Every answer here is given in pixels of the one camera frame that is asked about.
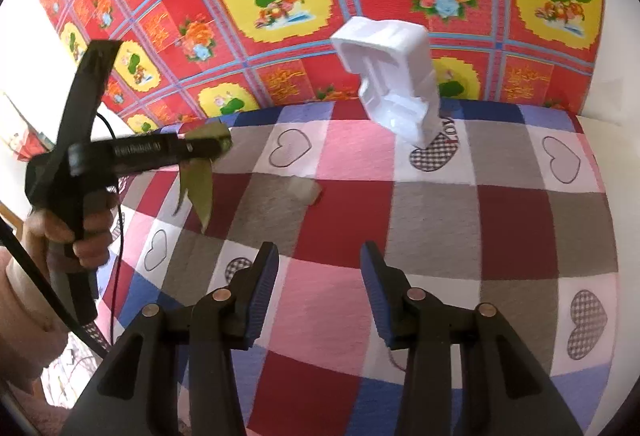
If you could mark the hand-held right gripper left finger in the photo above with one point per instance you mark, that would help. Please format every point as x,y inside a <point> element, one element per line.
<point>262,296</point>

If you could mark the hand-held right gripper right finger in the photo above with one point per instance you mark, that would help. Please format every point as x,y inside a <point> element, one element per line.
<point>377,301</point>

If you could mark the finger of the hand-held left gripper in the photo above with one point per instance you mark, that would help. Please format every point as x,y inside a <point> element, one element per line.
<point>165,151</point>

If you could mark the green ribbon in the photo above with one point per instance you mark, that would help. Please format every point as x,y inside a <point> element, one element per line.
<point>200,191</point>

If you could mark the person's left forearm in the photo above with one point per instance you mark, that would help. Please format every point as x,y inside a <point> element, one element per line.
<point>25,331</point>

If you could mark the person's left hand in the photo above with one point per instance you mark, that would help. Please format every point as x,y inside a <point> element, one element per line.
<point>97,231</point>

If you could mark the checkered heart bedsheet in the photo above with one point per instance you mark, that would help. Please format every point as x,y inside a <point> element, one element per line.
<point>425,226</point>

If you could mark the clear plastic scrap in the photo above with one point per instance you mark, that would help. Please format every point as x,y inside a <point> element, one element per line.
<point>300,193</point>

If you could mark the white foam packaging block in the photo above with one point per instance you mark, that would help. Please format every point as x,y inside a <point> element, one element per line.
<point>405,66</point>

